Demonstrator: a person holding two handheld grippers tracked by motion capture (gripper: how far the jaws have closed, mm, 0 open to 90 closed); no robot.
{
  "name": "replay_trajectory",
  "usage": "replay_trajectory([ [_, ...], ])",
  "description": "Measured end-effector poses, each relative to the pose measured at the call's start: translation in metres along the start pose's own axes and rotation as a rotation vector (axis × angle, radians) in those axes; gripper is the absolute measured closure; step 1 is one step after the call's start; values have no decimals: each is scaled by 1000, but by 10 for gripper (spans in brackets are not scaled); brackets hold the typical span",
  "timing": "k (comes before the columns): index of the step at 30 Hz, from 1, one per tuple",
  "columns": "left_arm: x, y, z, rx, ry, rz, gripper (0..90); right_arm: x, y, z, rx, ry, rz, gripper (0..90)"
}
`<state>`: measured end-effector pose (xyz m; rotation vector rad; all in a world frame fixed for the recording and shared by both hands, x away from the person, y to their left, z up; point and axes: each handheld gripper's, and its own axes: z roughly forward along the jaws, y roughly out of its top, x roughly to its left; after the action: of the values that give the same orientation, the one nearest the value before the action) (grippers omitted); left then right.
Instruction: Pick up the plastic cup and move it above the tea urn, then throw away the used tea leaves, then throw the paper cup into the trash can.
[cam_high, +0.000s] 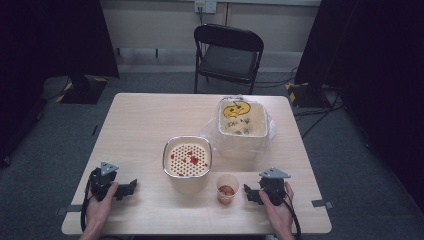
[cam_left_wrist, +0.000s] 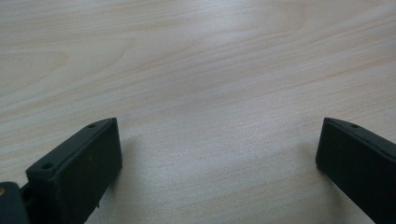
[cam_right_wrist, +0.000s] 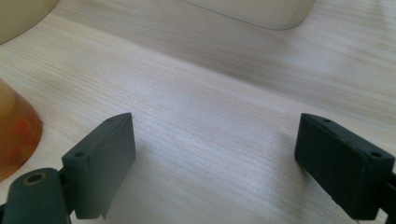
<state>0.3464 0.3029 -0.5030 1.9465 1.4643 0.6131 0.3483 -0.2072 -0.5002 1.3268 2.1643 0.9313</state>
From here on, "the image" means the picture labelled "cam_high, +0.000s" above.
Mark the red food scraps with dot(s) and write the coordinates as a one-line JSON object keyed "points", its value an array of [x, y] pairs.
{"points": [[194, 160]]}

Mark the clear plastic container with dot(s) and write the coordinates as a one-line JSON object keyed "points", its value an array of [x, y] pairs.
{"points": [[241, 145]]}

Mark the white bin with perforated strainer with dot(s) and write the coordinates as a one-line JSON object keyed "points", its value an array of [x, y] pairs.
{"points": [[186, 185]]}

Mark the grey tape strip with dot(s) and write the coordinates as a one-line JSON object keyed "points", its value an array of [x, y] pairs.
{"points": [[71, 209], [321, 203]]}

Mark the brown food scraps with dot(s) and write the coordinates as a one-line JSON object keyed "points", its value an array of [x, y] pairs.
{"points": [[226, 190]]}

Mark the person's left hand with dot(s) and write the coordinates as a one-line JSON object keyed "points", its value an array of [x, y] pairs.
{"points": [[98, 211]]}

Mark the dark food scraps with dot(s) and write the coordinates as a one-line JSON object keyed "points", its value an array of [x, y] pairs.
{"points": [[238, 126]]}

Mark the clear plastic bin bag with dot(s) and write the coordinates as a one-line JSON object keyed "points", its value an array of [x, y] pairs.
{"points": [[208, 131]]}

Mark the black curtain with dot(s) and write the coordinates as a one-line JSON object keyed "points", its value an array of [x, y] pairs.
{"points": [[376, 66], [50, 43]]}

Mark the person's right hand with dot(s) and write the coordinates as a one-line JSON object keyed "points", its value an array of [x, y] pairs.
{"points": [[281, 215]]}

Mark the black stand base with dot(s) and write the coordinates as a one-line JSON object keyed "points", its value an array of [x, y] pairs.
{"points": [[306, 95], [83, 90]]}

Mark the black folding chair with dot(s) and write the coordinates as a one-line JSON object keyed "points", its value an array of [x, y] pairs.
{"points": [[228, 61]]}

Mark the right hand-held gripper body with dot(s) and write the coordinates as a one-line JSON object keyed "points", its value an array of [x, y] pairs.
{"points": [[275, 190]]}

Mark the clear plastic cup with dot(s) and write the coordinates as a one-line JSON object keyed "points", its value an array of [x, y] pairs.
{"points": [[221, 181]]}

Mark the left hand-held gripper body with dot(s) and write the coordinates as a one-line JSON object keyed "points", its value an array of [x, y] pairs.
{"points": [[100, 183]]}

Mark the white wall socket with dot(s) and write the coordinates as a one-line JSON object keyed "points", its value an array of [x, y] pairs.
{"points": [[205, 6]]}

